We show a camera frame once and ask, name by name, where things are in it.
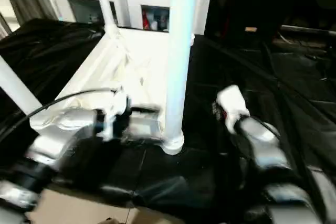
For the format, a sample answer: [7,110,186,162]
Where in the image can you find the white plastic table leg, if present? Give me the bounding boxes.
[160,0,202,156]
[0,55,44,118]
[93,0,121,39]

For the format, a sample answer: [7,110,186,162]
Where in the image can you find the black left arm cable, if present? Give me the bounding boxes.
[0,88,124,136]

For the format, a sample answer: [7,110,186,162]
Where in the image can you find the black plastic mat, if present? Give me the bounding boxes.
[0,16,336,224]

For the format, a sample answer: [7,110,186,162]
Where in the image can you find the white plastic table top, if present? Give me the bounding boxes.
[28,27,196,154]

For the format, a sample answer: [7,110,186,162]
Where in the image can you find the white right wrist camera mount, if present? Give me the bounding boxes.
[215,84,250,133]

